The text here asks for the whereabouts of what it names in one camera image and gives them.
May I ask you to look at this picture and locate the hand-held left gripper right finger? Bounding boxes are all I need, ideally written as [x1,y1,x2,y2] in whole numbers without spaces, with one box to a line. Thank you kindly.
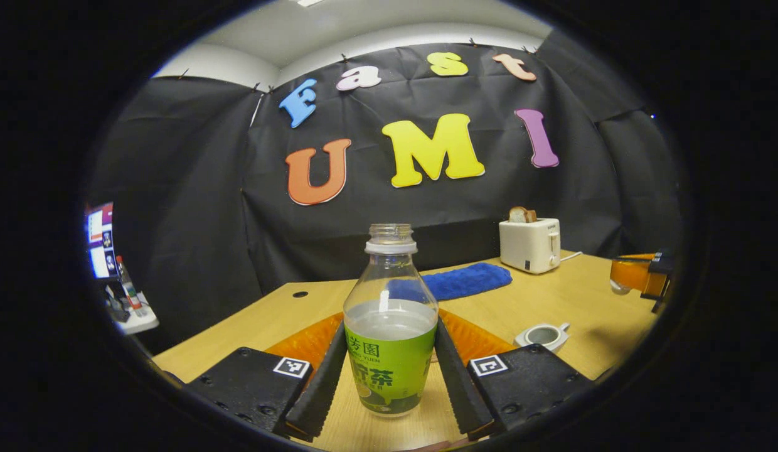
[434,308,595,442]

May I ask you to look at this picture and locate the black backdrop cloth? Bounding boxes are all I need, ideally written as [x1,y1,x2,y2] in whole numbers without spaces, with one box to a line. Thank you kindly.
[88,28,685,349]

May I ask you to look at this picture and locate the white toaster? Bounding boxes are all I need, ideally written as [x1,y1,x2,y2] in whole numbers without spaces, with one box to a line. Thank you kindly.
[499,218,562,275]

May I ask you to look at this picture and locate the green label water bottle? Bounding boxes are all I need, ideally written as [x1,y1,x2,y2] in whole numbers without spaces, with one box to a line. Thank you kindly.
[343,223,439,419]

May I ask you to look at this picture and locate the blue towel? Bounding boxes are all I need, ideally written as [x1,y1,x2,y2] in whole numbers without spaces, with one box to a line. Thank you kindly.
[386,262,513,302]

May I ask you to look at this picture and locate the white teacup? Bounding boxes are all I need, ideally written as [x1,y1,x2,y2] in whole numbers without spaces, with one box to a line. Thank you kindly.
[514,322,571,353]

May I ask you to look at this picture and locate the red label plastic bottle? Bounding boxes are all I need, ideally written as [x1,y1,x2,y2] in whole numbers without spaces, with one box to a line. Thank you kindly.
[116,256,144,315]

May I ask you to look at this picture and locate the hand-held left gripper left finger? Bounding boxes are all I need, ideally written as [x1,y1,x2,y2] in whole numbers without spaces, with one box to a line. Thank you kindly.
[182,312,349,443]

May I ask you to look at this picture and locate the computer monitor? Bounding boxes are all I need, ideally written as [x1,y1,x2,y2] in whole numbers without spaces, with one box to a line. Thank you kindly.
[85,202,118,279]

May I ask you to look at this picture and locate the white side table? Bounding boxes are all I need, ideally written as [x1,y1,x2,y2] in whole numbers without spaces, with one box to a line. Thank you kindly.
[107,292,159,335]

